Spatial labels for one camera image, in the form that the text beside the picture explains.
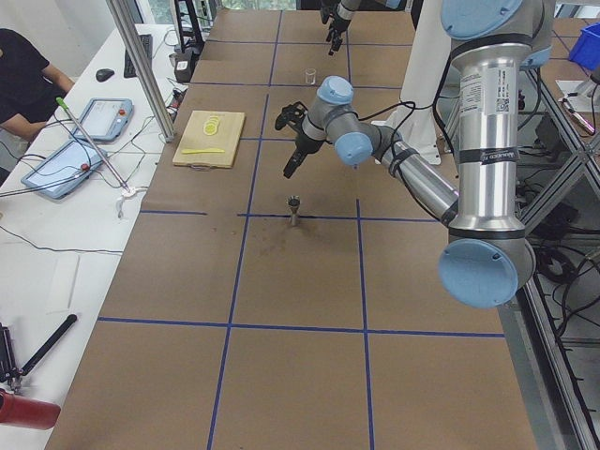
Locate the bamboo cutting board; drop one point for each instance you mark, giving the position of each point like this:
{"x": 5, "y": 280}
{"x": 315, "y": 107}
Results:
{"x": 229, "y": 131}

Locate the blue plastic bin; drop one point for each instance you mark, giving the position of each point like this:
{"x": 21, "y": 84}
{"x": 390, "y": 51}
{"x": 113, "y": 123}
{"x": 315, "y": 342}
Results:
{"x": 586, "y": 51}

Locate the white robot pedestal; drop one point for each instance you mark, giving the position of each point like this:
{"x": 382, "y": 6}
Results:
{"x": 424, "y": 73}

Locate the steel jigger cup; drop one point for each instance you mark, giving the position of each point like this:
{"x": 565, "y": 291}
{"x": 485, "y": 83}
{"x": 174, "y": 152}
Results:
{"x": 293, "y": 203}

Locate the aluminium frame post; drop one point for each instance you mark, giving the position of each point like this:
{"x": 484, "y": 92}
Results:
{"x": 128, "y": 32}

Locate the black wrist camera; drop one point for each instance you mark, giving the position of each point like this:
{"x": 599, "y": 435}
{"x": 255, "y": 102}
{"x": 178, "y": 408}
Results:
{"x": 291, "y": 116}

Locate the slanted metal rod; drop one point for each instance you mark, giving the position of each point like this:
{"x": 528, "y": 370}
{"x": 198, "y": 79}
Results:
{"x": 122, "y": 182}

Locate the clear glass measuring cup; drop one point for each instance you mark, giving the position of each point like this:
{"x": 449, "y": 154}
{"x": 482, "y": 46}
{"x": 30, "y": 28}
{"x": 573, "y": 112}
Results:
{"x": 310, "y": 76}

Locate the red cylinder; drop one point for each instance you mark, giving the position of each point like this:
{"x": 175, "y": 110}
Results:
{"x": 25, "y": 412}

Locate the man in black shirt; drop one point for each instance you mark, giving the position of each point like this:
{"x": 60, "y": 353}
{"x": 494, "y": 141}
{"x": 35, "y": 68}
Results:
{"x": 30, "y": 86}

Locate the yellow plastic knife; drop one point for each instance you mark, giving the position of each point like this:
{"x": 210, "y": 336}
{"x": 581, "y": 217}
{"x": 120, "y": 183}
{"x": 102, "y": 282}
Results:
{"x": 208, "y": 150}

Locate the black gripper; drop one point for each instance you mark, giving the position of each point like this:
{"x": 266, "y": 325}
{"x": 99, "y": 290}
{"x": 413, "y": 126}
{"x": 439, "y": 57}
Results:
{"x": 339, "y": 24}
{"x": 307, "y": 142}

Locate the lemon slice nearest front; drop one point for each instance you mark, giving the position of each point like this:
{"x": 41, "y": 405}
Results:
{"x": 210, "y": 131}

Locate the black computer mouse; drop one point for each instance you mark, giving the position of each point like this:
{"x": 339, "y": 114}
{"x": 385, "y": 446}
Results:
{"x": 104, "y": 74}

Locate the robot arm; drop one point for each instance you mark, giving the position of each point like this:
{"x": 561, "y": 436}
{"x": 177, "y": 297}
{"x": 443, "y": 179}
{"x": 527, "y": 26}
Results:
{"x": 489, "y": 43}
{"x": 358, "y": 5}

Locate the left teach pendant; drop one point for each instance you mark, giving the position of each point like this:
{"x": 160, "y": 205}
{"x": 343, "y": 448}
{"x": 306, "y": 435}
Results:
{"x": 63, "y": 170}

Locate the black box with label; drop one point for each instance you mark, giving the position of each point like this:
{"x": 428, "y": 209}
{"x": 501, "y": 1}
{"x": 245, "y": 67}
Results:
{"x": 184, "y": 65}

